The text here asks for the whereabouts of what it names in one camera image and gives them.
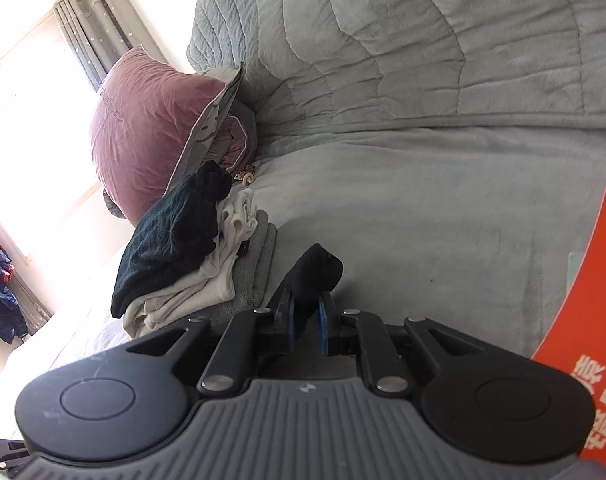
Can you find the beige shirt with black sleeves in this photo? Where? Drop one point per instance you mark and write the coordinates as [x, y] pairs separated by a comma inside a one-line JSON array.
[[315, 270]]

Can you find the folded grey pink quilt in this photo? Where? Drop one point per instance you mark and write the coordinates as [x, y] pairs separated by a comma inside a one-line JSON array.
[[238, 135]]

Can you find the folded black garment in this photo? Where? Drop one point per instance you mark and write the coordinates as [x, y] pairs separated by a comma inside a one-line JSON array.
[[173, 235]]

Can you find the pink pillow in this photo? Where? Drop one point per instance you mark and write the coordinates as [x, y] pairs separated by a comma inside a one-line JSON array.
[[148, 130]]

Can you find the folded grey garment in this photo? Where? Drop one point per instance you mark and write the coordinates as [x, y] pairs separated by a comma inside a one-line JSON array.
[[260, 270]]

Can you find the orange booklet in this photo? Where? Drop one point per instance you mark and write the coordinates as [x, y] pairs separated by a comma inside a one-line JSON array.
[[588, 310]]

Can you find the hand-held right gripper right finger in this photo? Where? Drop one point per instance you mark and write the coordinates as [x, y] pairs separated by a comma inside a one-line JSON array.
[[325, 322]]

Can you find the grey bed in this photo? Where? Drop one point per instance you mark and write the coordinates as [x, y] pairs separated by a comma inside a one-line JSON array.
[[433, 220]]

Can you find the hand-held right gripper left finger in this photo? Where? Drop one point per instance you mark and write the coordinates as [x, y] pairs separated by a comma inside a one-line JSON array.
[[293, 322]]

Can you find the grey quilted headboard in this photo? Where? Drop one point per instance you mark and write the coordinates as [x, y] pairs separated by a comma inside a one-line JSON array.
[[408, 45]]

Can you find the folded cream garment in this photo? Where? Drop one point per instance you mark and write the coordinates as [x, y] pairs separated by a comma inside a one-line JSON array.
[[228, 240]]

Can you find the small patterned cloth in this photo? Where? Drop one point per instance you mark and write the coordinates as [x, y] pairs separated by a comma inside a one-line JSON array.
[[245, 176]]

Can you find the grey star curtain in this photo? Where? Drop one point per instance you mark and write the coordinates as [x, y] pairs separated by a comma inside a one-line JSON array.
[[103, 25]]

